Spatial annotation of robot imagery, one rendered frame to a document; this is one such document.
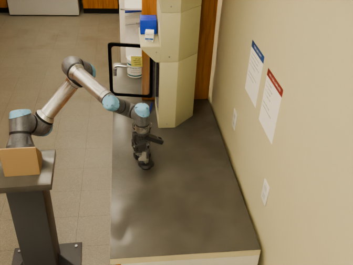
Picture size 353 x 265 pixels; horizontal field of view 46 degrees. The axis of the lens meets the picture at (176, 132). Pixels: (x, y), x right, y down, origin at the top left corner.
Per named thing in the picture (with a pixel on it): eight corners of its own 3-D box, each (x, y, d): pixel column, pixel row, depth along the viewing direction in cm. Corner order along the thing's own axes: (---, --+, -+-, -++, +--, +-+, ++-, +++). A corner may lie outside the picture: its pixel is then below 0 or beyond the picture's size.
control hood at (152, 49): (155, 41, 276) (156, 27, 270) (159, 62, 249) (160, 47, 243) (138, 41, 274) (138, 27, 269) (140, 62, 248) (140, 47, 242)
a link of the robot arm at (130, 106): (114, 95, 216) (131, 102, 212) (125, 100, 227) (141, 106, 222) (108, 110, 217) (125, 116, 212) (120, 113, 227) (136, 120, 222)
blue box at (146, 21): (155, 28, 267) (155, 14, 262) (156, 34, 259) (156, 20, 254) (139, 28, 266) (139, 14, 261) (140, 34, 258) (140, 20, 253)
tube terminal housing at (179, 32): (188, 102, 305) (196, -4, 262) (195, 126, 279) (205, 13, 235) (154, 103, 302) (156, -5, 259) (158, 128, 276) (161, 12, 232)
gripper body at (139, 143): (131, 146, 230) (131, 128, 223) (146, 143, 233) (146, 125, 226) (135, 154, 224) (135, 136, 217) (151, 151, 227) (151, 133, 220)
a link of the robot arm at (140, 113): (139, 100, 218) (153, 105, 214) (139, 118, 224) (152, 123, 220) (130, 105, 212) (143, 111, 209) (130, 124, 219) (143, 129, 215)
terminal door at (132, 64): (152, 98, 298) (153, 45, 275) (110, 95, 298) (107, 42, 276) (152, 97, 299) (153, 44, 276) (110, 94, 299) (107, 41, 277)
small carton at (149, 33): (154, 39, 253) (154, 29, 249) (153, 42, 249) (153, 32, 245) (145, 38, 253) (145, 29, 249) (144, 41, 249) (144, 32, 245)
